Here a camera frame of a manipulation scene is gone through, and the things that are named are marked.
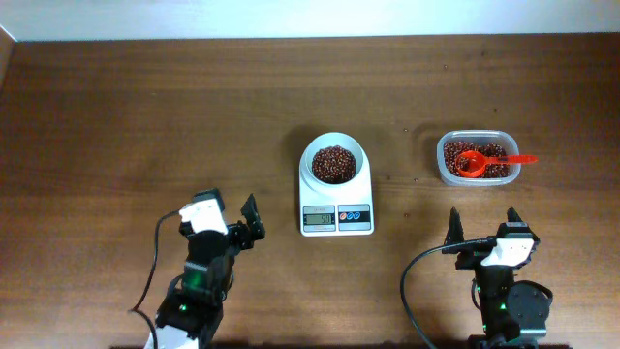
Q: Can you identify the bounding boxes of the red plastic scoop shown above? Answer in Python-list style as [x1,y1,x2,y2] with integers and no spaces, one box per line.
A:
[454,150,539,178]

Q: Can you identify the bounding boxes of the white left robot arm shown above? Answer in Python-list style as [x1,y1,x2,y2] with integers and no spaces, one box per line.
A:
[130,188,265,349]

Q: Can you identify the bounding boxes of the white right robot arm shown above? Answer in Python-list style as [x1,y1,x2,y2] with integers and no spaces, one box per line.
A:
[444,207,553,349]

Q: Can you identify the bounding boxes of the red beans in bowl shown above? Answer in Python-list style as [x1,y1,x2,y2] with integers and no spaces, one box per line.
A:
[311,145,357,184]

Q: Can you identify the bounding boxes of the white metal bowl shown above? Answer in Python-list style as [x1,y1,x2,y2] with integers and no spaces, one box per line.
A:
[299,132,366,186]

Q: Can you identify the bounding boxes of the white digital kitchen scale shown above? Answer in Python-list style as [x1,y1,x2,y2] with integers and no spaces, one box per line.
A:
[299,150,375,237]

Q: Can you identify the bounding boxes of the clear plastic container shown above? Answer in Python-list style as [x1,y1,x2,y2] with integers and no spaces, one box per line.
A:
[436,130,521,187]

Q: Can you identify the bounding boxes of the red adzuki beans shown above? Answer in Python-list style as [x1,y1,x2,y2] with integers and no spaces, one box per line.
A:
[443,142,510,178]

